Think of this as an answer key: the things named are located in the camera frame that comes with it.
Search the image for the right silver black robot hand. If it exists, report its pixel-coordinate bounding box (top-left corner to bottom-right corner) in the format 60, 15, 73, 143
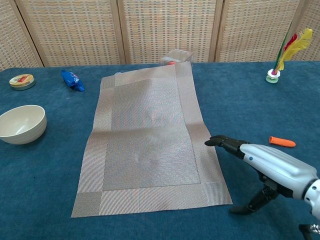
204, 135, 320, 216

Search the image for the grey-brown woven placemat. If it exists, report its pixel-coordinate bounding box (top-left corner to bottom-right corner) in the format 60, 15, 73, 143
70, 61, 234, 218

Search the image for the white ceramic bowl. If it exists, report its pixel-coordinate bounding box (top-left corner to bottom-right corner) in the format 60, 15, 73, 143
0, 104, 48, 145

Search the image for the orange rubber finger cot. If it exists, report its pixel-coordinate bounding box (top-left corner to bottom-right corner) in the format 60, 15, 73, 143
268, 135, 297, 148

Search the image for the colourful feather shuttlecock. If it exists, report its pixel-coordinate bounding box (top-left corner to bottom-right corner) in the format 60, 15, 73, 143
265, 21, 314, 84

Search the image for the clear box with orange pieces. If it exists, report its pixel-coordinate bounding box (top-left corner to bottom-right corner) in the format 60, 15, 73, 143
160, 49, 195, 68

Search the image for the blue snack packet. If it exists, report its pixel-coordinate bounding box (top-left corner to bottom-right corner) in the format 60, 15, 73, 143
60, 70, 86, 93

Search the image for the blue table cloth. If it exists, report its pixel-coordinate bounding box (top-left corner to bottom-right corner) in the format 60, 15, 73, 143
0, 60, 320, 240

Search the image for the woven wooden folding screen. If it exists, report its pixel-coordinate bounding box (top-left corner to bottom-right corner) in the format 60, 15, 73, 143
0, 0, 320, 72

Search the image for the round yellow tin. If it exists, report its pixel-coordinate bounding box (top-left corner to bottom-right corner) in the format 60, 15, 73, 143
9, 73, 36, 91

